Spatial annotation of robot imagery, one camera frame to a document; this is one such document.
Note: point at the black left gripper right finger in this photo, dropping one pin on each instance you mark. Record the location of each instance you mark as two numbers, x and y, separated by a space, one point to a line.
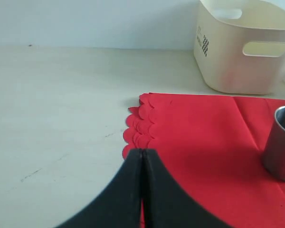
165 204

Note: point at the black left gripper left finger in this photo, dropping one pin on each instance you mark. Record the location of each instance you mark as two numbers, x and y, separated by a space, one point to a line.
119 204

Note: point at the stainless steel cup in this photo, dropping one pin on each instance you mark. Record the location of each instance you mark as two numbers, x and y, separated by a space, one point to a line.
273 158

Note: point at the red scalloped cloth mat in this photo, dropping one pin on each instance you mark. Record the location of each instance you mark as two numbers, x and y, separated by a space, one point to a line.
212 146

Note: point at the cream plastic storage bin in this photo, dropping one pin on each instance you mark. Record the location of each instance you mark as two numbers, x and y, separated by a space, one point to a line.
240 45

